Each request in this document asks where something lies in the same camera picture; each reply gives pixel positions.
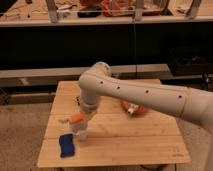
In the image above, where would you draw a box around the orange pepper with green stem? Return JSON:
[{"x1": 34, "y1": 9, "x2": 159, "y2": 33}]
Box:
[{"x1": 59, "y1": 114, "x2": 85, "y2": 124}]

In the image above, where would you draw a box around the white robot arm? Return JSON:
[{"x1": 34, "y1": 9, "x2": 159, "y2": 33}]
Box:
[{"x1": 78, "y1": 62, "x2": 213, "y2": 135}]

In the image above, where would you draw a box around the white ceramic cup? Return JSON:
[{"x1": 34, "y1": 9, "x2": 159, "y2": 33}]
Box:
[{"x1": 70, "y1": 120, "x2": 88, "y2": 140}]

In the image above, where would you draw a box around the black rectangular box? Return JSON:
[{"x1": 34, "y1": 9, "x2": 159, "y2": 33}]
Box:
[{"x1": 76, "y1": 97, "x2": 80, "y2": 106}]

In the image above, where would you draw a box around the wooden table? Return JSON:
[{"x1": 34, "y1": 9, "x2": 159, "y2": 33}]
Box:
[{"x1": 37, "y1": 81, "x2": 190, "y2": 168}]

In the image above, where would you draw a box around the orange round plate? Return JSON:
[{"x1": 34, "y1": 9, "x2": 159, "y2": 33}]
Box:
[{"x1": 121, "y1": 101, "x2": 147, "y2": 115}]

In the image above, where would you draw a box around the blue sponge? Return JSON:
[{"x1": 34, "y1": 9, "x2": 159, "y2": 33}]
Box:
[{"x1": 59, "y1": 134, "x2": 75, "y2": 158}]

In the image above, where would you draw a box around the white squeeze bottle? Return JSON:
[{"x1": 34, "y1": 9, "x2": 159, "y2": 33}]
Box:
[{"x1": 127, "y1": 104, "x2": 138, "y2": 115}]

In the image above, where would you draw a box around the long metal shelf rail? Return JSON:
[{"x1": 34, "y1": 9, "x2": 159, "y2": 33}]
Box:
[{"x1": 0, "y1": 64, "x2": 171, "y2": 87}]

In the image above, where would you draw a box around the black vertical cable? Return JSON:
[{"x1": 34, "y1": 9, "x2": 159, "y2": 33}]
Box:
[{"x1": 132, "y1": 14, "x2": 139, "y2": 80}]

